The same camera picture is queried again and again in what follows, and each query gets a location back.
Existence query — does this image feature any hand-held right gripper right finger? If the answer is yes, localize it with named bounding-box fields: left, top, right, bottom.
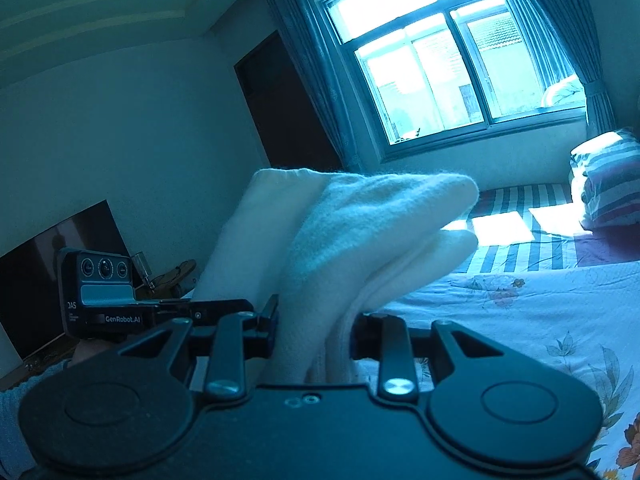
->
left=350, top=312, right=493, bottom=403

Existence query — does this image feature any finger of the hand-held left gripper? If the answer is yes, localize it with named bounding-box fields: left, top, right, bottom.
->
left=150, top=299, right=257, bottom=329

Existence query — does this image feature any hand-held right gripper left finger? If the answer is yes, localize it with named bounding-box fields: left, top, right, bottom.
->
left=117, top=294, right=280, bottom=403

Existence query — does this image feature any white knit sweater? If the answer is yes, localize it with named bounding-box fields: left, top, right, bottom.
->
left=192, top=167, right=481, bottom=386

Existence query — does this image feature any small grey object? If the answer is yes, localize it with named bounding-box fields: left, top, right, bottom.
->
left=131, top=252, right=152, bottom=288

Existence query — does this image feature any dark curved object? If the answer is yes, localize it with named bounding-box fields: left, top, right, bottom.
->
left=150, top=259, right=198, bottom=299

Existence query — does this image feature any black flat television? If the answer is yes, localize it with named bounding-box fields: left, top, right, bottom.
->
left=0, top=199, right=133, bottom=361

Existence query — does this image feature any striped bed sheet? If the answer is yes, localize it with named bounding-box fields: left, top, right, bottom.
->
left=442, top=182, right=640, bottom=273

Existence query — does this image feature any floral bed sheet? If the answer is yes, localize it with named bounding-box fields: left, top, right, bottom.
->
left=350, top=260, right=640, bottom=480

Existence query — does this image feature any blue curtain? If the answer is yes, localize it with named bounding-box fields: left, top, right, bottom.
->
left=262, top=0, right=363, bottom=173
left=502, top=0, right=618, bottom=138

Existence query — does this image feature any folded striped quilt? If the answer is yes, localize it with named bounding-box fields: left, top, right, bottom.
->
left=569, top=127, right=640, bottom=231

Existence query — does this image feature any sliding glass window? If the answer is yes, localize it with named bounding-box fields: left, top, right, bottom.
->
left=317, top=0, right=588, bottom=161

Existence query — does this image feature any light cloth on windowsill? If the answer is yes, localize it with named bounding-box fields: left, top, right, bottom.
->
left=541, top=74, right=586, bottom=108

